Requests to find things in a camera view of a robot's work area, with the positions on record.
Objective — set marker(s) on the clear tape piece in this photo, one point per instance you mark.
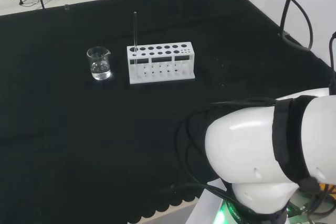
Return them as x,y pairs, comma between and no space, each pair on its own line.
66,7

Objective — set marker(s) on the clear glass beaker with water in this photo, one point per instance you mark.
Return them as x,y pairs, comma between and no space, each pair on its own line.
99,73

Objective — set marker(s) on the clear glass rod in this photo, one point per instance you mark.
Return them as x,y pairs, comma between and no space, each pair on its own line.
135,30

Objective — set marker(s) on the black bench cloth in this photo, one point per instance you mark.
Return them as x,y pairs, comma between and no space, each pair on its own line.
78,129

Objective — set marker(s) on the white test tube rack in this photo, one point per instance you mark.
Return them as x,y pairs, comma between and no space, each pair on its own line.
160,77

